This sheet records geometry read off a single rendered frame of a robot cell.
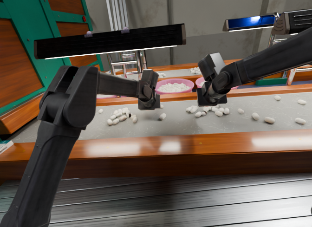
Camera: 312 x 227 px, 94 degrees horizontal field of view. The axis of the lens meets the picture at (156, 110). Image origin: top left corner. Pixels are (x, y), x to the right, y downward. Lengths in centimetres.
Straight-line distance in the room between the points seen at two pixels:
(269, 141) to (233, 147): 12
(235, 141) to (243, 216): 20
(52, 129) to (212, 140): 44
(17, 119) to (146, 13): 280
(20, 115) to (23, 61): 30
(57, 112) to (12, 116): 53
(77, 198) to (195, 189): 36
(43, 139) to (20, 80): 67
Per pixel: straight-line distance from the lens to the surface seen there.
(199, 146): 50
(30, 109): 90
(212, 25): 347
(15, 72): 98
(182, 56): 334
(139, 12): 325
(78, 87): 31
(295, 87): 108
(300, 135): 66
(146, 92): 51
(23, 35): 106
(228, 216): 50
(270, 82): 134
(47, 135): 33
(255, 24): 133
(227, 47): 364
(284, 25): 76
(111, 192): 55
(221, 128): 63
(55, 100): 34
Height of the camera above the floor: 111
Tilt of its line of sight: 29 degrees down
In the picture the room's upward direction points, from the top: 6 degrees counter-clockwise
